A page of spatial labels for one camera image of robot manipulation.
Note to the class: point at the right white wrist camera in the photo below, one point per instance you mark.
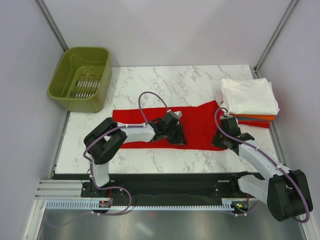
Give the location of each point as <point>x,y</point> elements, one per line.
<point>226,115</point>

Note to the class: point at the aluminium frame post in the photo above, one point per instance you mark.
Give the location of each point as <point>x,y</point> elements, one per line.
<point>52,24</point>
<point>274,37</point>

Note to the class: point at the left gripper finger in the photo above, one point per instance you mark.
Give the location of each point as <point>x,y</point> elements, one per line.
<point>180,132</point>
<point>178,140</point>

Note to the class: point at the right aluminium frame post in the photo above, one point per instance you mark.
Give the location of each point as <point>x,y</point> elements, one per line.
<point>274,37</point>

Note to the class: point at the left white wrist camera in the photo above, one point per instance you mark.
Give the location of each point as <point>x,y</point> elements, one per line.
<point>175,114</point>

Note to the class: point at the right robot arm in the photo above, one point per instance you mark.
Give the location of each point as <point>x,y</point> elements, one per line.
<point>285,192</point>

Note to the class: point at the olive green plastic basket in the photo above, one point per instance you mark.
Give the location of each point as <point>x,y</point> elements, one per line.
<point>82,79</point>

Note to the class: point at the white slotted cable duct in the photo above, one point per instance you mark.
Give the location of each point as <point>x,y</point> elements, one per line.
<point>80,204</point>

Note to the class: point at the folded grey t-shirt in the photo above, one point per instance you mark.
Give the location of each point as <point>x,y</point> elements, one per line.
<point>253,120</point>

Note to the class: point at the folded red t-shirt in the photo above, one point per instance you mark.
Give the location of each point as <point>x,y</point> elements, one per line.
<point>259,124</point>

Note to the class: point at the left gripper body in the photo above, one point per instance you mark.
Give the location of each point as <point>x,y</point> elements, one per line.
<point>168,131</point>

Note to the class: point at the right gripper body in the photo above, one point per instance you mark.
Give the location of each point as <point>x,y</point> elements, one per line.
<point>218,140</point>

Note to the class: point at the folded white t-shirt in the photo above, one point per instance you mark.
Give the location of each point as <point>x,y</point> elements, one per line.
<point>249,97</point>

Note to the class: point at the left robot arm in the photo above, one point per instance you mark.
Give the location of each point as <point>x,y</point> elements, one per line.
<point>106,139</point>

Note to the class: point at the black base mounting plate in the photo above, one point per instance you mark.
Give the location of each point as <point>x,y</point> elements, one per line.
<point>161,189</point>

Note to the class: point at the red t-shirt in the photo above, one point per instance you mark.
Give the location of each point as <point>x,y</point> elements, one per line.
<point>198,122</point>
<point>259,124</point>

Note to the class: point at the left aluminium frame post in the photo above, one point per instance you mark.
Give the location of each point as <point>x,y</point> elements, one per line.
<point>52,24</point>

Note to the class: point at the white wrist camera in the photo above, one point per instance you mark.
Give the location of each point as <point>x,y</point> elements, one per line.
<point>226,115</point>
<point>175,114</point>

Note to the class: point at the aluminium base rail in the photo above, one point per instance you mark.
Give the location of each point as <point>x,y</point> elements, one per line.
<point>59,189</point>

